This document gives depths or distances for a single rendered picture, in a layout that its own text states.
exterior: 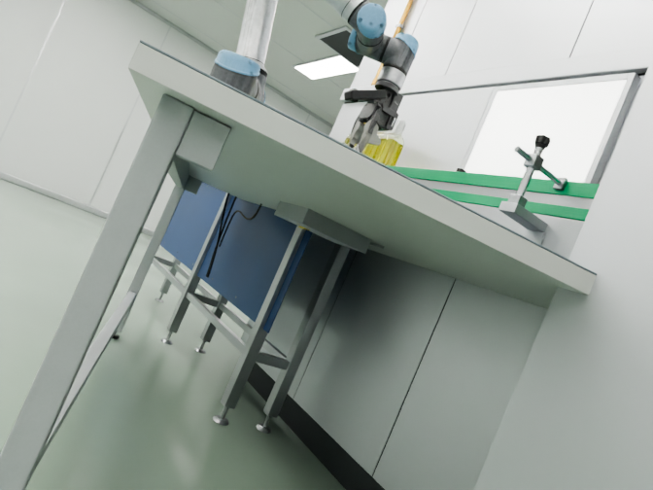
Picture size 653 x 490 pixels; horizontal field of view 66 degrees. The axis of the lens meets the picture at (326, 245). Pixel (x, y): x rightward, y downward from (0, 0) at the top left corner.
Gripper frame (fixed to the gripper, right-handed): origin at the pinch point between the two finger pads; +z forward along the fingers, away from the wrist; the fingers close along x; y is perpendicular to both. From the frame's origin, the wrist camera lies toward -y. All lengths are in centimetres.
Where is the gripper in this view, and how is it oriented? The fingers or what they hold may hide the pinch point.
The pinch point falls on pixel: (354, 146)
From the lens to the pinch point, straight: 147.1
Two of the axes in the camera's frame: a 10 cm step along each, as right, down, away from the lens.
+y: 7.9, 3.6, 5.0
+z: -4.0, 9.2, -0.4
